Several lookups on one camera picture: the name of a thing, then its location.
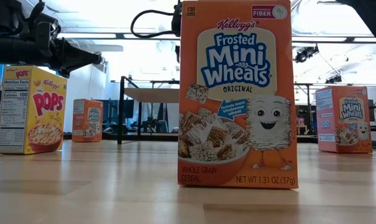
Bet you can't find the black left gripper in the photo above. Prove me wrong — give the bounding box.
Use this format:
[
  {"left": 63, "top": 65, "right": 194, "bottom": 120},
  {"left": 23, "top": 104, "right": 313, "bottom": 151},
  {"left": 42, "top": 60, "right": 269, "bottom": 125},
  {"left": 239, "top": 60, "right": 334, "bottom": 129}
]
[{"left": 32, "top": 21, "right": 98, "bottom": 78}]

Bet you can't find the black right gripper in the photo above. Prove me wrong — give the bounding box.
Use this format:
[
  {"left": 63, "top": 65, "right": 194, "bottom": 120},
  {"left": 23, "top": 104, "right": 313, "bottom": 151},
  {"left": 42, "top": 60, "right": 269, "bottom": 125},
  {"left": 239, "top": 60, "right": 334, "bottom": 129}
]
[{"left": 171, "top": 0, "right": 182, "bottom": 64}]

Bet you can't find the yellow Corn Pops cereal box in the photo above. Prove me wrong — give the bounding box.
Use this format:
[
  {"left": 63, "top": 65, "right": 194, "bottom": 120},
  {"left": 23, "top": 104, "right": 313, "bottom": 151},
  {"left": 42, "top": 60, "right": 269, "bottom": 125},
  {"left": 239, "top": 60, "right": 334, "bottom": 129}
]
[{"left": 0, "top": 64, "right": 68, "bottom": 156}]

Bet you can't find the orange Frosted Mini Wheats box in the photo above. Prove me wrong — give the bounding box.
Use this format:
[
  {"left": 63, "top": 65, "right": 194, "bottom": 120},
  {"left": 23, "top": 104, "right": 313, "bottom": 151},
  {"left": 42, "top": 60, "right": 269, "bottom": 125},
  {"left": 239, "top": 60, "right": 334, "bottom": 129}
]
[
  {"left": 71, "top": 98, "right": 104, "bottom": 143},
  {"left": 314, "top": 85, "right": 374, "bottom": 154},
  {"left": 177, "top": 0, "right": 300, "bottom": 190}
]

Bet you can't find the black computer monitor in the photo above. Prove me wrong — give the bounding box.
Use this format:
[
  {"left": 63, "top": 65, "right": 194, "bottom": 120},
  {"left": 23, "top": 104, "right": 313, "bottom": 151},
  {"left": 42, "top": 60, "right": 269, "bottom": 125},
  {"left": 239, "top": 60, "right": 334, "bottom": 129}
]
[{"left": 103, "top": 98, "right": 135, "bottom": 124}]

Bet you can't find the black ceiling spotlight cluster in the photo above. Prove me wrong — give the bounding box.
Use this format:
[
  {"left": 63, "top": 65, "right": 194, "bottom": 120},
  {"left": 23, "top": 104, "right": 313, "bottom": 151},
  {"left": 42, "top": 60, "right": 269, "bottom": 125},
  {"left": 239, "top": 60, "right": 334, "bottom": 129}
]
[{"left": 294, "top": 45, "right": 320, "bottom": 64}]

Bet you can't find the small black ceiling spotlight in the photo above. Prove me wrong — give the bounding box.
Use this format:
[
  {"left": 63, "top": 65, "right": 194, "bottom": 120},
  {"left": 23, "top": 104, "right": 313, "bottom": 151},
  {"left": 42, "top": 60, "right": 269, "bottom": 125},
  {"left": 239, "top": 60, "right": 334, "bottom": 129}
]
[{"left": 324, "top": 74, "right": 344, "bottom": 84}]

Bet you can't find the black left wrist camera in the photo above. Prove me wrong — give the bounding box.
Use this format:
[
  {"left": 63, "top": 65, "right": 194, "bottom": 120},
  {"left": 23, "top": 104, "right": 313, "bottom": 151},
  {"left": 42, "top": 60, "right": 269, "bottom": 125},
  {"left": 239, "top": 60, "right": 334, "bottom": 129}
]
[{"left": 35, "top": 2, "right": 63, "bottom": 40}]

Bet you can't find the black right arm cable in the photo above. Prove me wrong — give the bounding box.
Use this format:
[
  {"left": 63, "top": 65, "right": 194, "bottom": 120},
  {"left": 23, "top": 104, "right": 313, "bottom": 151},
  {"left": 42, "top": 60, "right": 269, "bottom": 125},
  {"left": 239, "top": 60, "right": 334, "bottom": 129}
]
[{"left": 130, "top": 9, "right": 178, "bottom": 39}]

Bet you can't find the wooden shelf black metal frame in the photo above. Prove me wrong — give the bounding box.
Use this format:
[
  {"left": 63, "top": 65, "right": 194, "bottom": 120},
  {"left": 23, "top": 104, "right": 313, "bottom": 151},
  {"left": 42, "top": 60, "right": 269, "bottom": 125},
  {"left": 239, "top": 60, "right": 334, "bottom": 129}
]
[{"left": 117, "top": 75, "right": 312, "bottom": 146}]

